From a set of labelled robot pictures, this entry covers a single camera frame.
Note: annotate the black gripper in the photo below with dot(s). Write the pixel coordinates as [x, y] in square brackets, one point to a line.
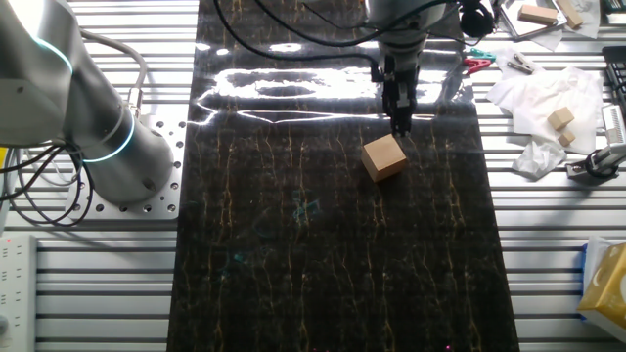
[400, 78]

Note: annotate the wooden cube block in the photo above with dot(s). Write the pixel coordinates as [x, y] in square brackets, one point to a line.
[384, 159]

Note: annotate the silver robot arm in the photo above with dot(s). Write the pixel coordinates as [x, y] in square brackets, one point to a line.
[49, 73]

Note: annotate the medium wooden block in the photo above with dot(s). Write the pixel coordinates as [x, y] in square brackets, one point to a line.
[560, 118]

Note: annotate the tiny wooden block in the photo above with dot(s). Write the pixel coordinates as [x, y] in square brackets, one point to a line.
[566, 138]

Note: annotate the flat wooden block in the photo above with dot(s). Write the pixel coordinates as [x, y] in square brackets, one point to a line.
[538, 14]

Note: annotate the long wooden block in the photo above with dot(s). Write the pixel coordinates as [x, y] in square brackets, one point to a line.
[569, 13]

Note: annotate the red clothespin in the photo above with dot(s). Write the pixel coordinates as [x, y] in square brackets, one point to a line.
[477, 66]

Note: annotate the teal clothespin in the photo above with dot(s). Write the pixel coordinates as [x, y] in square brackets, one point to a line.
[484, 55]

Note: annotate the white crumpled cloth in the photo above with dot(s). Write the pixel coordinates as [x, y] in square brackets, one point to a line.
[533, 102]

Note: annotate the crumpled white tissue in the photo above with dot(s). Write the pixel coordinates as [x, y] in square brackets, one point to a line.
[538, 159]

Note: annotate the black marble pattern mat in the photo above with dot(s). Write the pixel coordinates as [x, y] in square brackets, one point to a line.
[318, 244]

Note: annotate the black keyboard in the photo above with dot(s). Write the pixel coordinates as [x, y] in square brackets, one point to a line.
[617, 73]

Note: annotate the blue packet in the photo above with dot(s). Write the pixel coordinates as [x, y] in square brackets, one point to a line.
[583, 254]

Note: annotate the yellow tissue box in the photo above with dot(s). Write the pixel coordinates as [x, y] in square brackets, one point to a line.
[606, 288]

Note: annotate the white power strip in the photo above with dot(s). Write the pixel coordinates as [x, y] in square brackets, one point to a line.
[17, 293]

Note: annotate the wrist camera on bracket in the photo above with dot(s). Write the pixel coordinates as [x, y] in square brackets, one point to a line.
[477, 19]

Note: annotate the silver camera on mount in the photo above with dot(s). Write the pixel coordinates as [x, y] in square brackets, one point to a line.
[613, 132]

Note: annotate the silver perforated base plate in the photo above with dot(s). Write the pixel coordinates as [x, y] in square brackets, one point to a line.
[166, 195]

